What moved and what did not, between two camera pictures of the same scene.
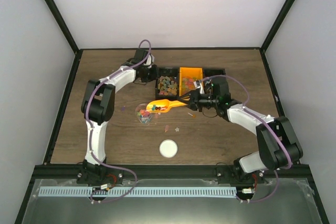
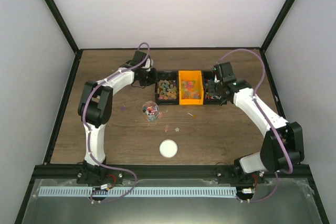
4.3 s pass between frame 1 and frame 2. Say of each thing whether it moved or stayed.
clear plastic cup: moved
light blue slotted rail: stayed
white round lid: stayed
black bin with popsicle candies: moved
